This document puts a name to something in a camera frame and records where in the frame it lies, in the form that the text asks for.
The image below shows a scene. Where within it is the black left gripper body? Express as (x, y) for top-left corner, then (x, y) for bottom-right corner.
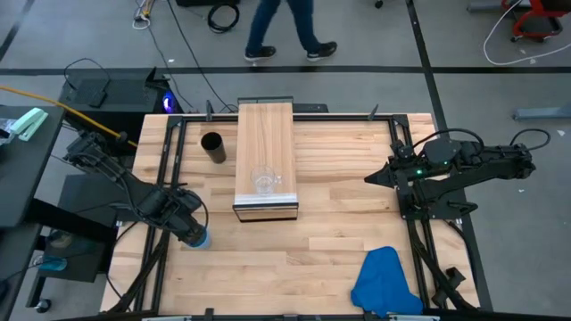
(164, 189), (207, 235)

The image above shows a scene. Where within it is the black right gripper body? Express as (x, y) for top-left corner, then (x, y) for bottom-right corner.
(392, 140), (429, 188)

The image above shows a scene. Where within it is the light blue cup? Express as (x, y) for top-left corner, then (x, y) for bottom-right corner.
(186, 225), (212, 251)

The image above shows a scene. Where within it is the tall black cup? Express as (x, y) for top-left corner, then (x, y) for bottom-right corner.
(200, 131), (228, 165)

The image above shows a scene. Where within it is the clear glass mug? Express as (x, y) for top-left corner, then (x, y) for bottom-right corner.
(250, 164), (284, 197)

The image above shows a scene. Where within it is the wooden shelf black metal frame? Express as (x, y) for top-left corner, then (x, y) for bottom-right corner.
(230, 95), (299, 223)

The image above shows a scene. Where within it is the blue cloth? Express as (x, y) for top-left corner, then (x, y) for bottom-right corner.
(350, 245), (425, 318)

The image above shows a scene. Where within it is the black low cart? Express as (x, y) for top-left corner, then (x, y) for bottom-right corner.
(26, 173), (118, 309)

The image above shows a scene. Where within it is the black computer tower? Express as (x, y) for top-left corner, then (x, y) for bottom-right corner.
(59, 66), (184, 130)

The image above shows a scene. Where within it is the blue bottle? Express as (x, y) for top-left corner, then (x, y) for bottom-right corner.
(33, 254), (68, 272)

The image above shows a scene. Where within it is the small black box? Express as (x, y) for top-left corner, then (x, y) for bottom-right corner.
(87, 90), (110, 109)

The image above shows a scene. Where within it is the black side desk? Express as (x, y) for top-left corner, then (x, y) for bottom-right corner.
(0, 105), (66, 229)

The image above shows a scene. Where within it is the grey floor base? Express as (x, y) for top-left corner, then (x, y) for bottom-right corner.
(467, 0), (505, 13)

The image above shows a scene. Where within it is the mint green stapler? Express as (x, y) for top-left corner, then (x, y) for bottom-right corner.
(9, 107), (49, 143)

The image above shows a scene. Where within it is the person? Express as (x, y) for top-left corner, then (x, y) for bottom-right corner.
(244, 0), (339, 62)

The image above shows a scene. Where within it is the clear plastic packet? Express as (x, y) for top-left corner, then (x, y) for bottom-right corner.
(0, 118), (17, 146)

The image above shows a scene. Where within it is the white plug bundle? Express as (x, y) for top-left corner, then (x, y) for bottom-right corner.
(132, 0), (157, 31)

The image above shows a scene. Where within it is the black floor box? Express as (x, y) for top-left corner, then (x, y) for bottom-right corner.
(175, 0), (241, 7)

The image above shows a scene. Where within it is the black aluminium table frame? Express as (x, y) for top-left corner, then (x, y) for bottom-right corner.
(100, 113), (492, 321)

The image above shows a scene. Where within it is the white floor cable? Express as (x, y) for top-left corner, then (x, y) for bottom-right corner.
(483, 0), (571, 67)

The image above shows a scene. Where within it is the yellow hanging cable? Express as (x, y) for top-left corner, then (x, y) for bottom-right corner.
(0, 85), (138, 148)

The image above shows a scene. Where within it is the long black floor cable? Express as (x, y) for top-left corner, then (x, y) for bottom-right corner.
(167, 0), (233, 112)

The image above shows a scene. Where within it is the coiled black cable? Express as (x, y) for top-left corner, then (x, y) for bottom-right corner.
(207, 3), (241, 35)

